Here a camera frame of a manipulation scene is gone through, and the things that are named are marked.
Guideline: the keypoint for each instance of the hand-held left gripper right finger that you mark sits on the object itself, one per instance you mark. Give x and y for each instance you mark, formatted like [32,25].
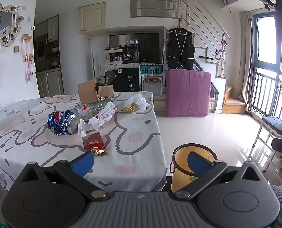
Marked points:
[199,165]

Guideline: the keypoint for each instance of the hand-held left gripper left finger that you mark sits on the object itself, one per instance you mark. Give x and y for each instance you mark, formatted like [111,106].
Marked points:
[82,165]

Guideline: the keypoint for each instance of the yellow waste bin brown rim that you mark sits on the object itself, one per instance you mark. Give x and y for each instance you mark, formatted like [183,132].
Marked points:
[181,178]

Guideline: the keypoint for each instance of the white tissue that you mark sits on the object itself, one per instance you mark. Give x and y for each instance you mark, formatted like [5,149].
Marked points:
[82,128]
[95,123]

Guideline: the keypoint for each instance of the crushed blue soda can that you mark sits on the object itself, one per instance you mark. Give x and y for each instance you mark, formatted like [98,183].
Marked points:
[60,123]

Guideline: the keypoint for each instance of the crushed clear plastic bottle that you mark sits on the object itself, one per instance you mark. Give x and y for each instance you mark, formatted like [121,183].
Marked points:
[91,109]

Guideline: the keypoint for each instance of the white wrapper red print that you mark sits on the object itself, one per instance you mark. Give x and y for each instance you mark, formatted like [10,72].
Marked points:
[107,112]

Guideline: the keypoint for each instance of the gold foil wrapper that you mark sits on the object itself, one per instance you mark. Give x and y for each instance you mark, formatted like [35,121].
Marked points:
[129,108]

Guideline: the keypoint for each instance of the small cardboard box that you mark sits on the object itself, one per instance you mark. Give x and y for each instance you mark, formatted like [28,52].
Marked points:
[105,91]

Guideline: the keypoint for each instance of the white plastic bag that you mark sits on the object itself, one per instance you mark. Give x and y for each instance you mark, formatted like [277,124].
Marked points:
[139,101]

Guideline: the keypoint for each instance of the white-framed chair blue cushion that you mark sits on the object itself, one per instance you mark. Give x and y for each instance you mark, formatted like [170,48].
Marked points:
[273,122]

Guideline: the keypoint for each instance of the wooden staircase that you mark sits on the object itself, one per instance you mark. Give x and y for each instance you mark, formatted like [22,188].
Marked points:
[233,104]

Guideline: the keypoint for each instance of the low cream drawer bench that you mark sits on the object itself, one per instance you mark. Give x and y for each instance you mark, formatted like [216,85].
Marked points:
[160,104]

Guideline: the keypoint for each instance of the pink mattress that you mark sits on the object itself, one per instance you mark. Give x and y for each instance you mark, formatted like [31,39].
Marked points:
[188,92]

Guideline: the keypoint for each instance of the kitchen cabinets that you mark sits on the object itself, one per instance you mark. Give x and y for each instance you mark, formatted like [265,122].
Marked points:
[50,83]

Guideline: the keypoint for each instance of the beige curtain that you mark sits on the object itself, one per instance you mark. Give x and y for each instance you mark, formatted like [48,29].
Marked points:
[246,64]

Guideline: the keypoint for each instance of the black chalkboard sign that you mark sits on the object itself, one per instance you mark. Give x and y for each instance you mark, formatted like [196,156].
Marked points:
[125,80]

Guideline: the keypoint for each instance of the window with balcony railing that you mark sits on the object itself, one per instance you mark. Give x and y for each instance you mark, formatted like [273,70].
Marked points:
[267,52]

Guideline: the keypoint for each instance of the white refrigerator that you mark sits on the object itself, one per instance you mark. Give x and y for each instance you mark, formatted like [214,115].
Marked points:
[98,59]

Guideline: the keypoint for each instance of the pink hook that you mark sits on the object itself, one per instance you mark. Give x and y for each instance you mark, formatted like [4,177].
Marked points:
[223,44]
[218,55]

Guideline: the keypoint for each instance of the white countertop rack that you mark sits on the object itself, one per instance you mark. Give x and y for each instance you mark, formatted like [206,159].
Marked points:
[113,55]

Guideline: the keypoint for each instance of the black vest white trim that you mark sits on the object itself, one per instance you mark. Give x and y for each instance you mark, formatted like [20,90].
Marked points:
[180,48]

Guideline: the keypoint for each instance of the black coffee machine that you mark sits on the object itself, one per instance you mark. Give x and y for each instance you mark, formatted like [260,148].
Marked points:
[131,53]

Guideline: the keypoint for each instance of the loft and stair metal railing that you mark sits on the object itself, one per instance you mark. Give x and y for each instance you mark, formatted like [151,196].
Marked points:
[155,0]

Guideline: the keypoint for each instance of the pink hanging wall decoration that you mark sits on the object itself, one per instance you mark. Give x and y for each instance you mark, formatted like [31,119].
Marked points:
[28,59]

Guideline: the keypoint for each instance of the dark glass wall panel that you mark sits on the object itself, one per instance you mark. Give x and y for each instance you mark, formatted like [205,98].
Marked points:
[149,47]

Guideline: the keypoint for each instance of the cream wall cabinet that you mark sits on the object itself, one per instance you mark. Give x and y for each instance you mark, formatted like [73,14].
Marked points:
[92,16]

